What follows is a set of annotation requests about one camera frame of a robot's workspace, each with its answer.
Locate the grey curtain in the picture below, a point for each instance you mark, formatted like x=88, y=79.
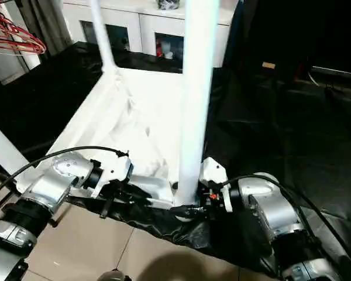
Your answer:
x=52, y=23

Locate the white cabinet with glass doors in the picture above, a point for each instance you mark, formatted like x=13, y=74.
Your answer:
x=128, y=17

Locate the white plastic table leg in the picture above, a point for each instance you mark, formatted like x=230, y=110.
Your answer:
x=3, y=146
x=102, y=38
x=196, y=87

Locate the black tangled bundle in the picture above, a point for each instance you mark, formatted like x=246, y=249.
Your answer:
x=168, y=4

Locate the white plastic table top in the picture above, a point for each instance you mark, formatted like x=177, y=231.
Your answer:
x=152, y=96

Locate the red bottle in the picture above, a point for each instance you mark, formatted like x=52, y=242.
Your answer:
x=159, y=49

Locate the black plastic mat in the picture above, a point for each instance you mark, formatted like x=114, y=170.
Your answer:
x=280, y=131

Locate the black folding table frame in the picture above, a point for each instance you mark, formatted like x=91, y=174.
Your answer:
x=55, y=222

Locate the large black box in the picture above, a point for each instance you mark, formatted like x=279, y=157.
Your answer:
x=266, y=29

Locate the small white box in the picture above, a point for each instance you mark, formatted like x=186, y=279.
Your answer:
x=30, y=62

